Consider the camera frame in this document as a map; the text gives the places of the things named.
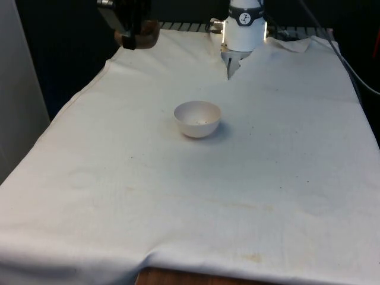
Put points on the white bowl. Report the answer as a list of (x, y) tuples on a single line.
[(197, 124)]

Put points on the brown cup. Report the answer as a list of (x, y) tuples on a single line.
[(147, 34)]

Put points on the pale grey locker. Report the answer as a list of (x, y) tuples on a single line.
[(20, 89)]

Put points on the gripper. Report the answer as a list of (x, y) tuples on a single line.
[(133, 10)]

